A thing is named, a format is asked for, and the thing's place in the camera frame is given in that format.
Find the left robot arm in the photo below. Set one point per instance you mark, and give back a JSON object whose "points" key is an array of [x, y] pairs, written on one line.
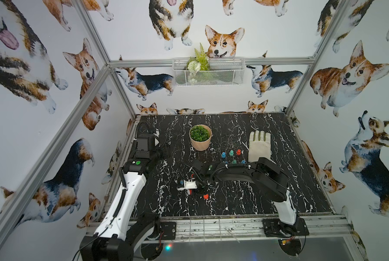
{"points": [[115, 239]]}

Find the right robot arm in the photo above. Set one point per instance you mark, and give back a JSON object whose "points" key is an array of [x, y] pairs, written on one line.
{"points": [[271, 181]]}

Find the beige plant pot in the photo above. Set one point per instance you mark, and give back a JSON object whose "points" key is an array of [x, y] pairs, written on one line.
{"points": [[202, 146]]}

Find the green fern with flower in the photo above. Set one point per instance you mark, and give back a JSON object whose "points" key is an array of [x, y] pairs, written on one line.
{"points": [[198, 66]]}

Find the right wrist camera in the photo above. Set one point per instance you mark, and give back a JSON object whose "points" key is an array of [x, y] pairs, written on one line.
{"points": [[187, 185]]}

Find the white wire wall basket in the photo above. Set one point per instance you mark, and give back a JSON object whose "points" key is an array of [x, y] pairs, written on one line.
{"points": [[226, 71]]}

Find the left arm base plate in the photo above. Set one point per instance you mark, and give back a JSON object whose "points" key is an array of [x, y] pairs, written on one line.
{"points": [[167, 230]]}

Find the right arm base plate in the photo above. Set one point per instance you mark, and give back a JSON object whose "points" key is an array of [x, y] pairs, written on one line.
{"points": [[276, 228]]}

